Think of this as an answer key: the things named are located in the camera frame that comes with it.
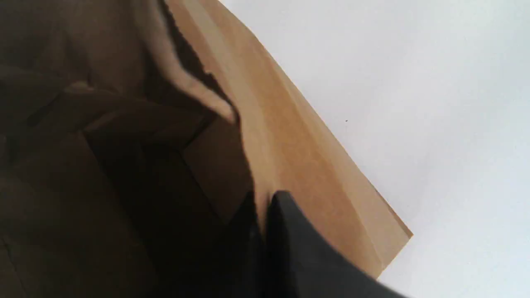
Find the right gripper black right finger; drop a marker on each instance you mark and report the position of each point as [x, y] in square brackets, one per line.
[300, 263]

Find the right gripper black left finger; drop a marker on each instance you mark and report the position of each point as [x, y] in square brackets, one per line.
[245, 252]

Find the brown paper bag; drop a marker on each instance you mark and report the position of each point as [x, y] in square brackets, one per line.
[132, 130]

